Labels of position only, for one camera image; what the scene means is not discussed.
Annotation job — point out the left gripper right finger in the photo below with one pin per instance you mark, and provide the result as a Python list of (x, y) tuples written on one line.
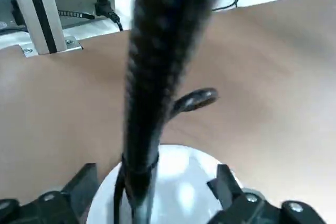
[(249, 213)]

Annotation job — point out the finned power supply box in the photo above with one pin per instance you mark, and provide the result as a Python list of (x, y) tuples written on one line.
[(78, 1), (8, 6)]

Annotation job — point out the silver post bracket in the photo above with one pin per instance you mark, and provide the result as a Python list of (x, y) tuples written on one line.
[(72, 44)]

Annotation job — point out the aluminium frame post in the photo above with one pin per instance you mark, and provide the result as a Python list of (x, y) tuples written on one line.
[(39, 11)]

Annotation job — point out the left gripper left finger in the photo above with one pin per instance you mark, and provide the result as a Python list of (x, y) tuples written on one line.
[(52, 208)]

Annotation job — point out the white desk lamp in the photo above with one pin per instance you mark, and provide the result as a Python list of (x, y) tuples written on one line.
[(168, 182)]

